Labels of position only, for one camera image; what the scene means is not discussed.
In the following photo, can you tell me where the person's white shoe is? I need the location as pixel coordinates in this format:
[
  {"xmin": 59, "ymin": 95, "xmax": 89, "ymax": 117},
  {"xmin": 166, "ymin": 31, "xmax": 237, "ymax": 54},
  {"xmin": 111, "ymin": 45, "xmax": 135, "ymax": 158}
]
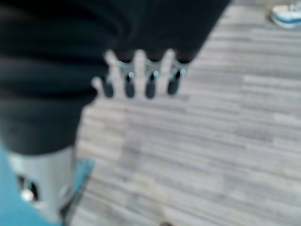
[{"xmin": 269, "ymin": 2, "xmax": 301, "ymax": 29}]

